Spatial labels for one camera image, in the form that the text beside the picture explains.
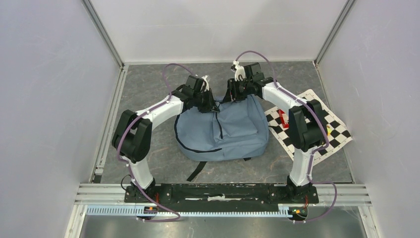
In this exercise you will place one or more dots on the blue fabric backpack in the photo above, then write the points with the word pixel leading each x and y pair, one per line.
pixel 238 131

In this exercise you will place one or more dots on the black white checkered mat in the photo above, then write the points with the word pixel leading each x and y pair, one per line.
pixel 337 133

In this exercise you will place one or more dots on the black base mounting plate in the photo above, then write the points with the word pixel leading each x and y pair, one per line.
pixel 219 197

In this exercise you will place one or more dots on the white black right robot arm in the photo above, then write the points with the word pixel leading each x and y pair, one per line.
pixel 307 127

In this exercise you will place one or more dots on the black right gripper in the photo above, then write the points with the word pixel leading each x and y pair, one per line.
pixel 232 94

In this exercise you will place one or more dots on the slotted cable duct rail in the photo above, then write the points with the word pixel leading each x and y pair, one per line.
pixel 144 211

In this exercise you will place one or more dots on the red toy block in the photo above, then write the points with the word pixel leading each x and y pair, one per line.
pixel 283 118

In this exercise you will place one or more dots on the orange green toy blocks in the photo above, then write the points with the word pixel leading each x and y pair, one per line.
pixel 329 129

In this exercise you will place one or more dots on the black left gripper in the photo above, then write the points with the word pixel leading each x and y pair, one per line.
pixel 211 105

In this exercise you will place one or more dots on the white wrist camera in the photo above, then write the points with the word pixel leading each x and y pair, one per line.
pixel 239 72
pixel 205 85

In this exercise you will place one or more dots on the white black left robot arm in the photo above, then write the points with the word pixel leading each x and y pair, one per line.
pixel 133 135

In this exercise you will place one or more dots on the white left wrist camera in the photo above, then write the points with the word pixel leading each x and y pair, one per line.
pixel 205 85

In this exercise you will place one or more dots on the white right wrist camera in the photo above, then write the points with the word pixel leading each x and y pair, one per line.
pixel 239 72

